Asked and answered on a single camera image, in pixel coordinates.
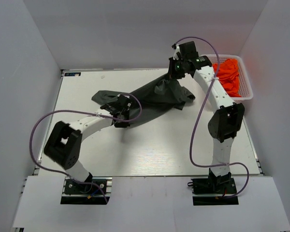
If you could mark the blue label sticker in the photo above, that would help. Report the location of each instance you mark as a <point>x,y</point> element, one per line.
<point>71,74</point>

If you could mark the white plastic basket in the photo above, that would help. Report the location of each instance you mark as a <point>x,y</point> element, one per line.
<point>245,89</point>

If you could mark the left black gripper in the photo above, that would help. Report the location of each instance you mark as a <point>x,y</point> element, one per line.
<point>123,103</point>

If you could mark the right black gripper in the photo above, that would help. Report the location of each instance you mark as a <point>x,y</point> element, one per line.
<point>172,73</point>

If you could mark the orange t shirt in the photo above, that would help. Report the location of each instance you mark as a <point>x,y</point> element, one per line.
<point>228,75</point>

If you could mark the dark grey t shirt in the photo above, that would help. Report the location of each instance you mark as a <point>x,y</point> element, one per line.
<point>155,99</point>

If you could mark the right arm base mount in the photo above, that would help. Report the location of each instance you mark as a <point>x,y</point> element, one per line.
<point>204,195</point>

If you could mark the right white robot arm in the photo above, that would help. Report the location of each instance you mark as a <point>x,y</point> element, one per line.
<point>228,115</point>

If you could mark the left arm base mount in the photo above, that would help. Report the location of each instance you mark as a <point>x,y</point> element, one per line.
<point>76,194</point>

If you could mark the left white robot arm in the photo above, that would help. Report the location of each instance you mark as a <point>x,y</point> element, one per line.
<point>64,143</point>

